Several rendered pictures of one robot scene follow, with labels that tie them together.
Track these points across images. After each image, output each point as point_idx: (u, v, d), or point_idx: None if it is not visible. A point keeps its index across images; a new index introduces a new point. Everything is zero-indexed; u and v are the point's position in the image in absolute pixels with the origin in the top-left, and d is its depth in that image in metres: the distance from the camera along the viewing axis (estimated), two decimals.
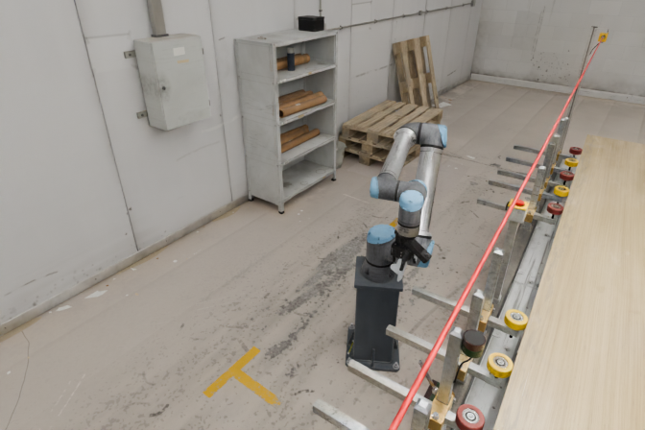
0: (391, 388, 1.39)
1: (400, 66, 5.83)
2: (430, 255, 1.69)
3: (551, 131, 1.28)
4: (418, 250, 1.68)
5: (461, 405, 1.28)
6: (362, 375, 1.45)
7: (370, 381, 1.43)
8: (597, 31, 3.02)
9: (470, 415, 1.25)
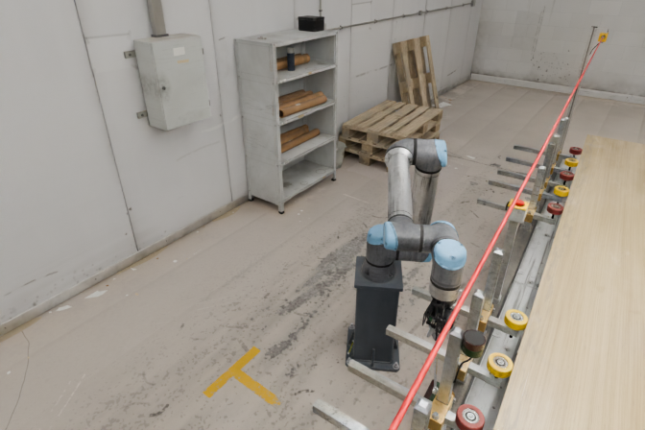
0: (391, 388, 1.39)
1: (400, 66, 5.83)
2: None
3: (551, 131, 1.28)
4: None
5: (461, 405, 1.28)
6: (362, 375, 1.45)
7: (370, 381, 1.43)
8: (597, 31, 3.02)
9: (470, 415, 1.25)
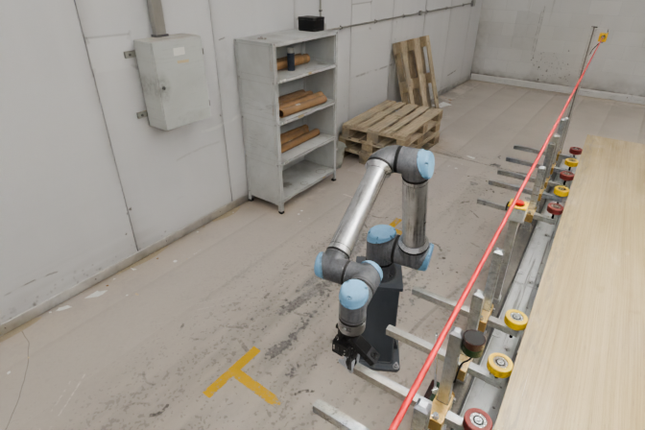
0: (397, 392, 1.38)
1: (400, 66, 5.83)
2: (378, 355, 1.40)
3: (551, 131, 1.28)
4: (364, 349, 1.38)
5: (468, 409, 1.27)
6: (368, 378, 1.43)
7: (376, 384, 1.42)
8: (597, 31, 3.02)
9: (477, 418, 1.24)
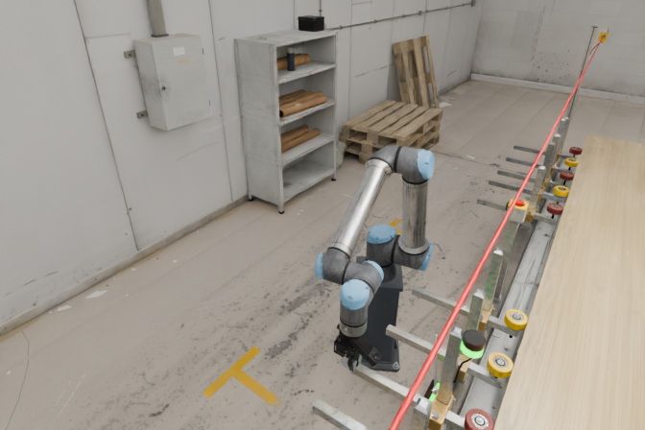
0: (399, 393, 1.37)
1: (400, 66, 5.83)
2: (380, 356, 1.39)
3: (551, 131, 1.28)
4: (366, 349, 1.38)
5: (469, 410, 1.27)
6: (370, 379, 1.43)
7: (378, 386, 1.42)
8: (597, 31, 3.02)
9: (479, 419, 1.24)
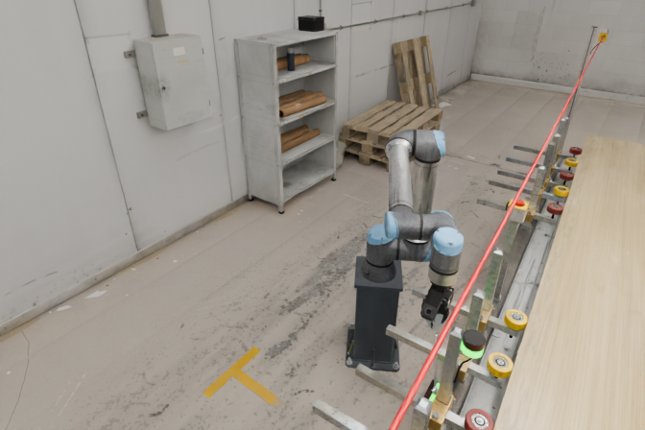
0: (399, 393, 1.37)
1: (400, 66, 5.83)
2: (431, 317, 1.32)
3: (551, 131, 1.28)
4: (428, 299, 1.35)
5: (469, 410, 1.27)
6: (370, 379, 1.43)
7: (378, 386, 1.42)
8: (597, 31, 3.02)
9: (479, 419, 1.24)
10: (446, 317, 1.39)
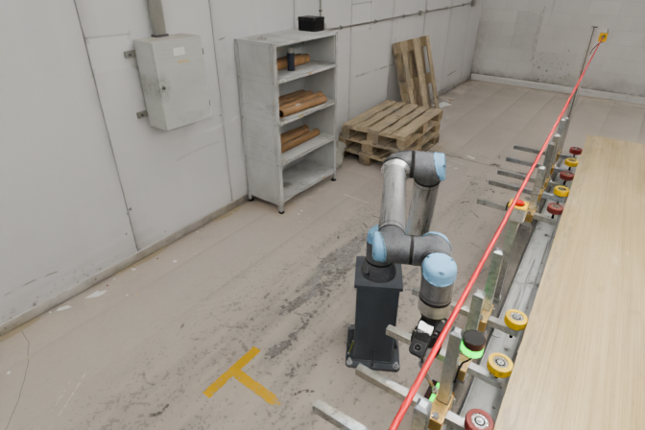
0: (399, 393, 1.37)
1: (400, 66, 5.83)
2: (420, 354, 1.17)
3: (551, 131, 1.28)
4: (418, 334, 1.20)
5: (469, 410, 1.27)
6: (370, 379, 1.43)
7: (378, 386, 1.42)
8: (597, 31, 3.02)
9: (479, 419, 1.24)
10: (439, 352, 1.24)
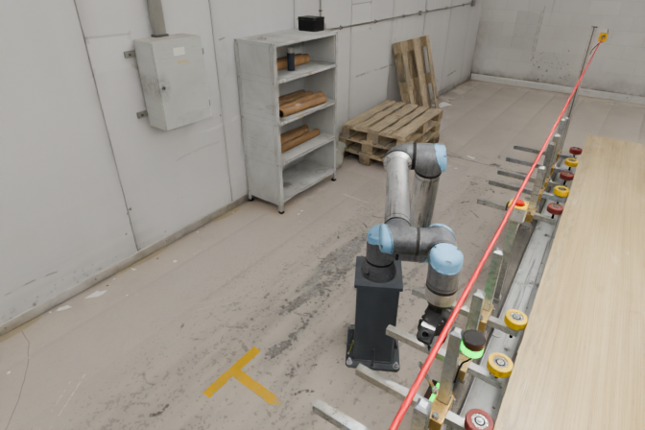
0: (399, 393, 1.37)
1: (400, 66, 5.83)
2: (427, 341, 1.22)
3: (551, 131, 1.28)
4: (425, 322, 1.25)
5: (469, 410, 1.27)
6: (370, 379, 1.43)
7: (378, 386, 1.42)
8: (597, 31, 3.02)
9: (479, 419, 1.24)
10: (444, 339, 1.28)
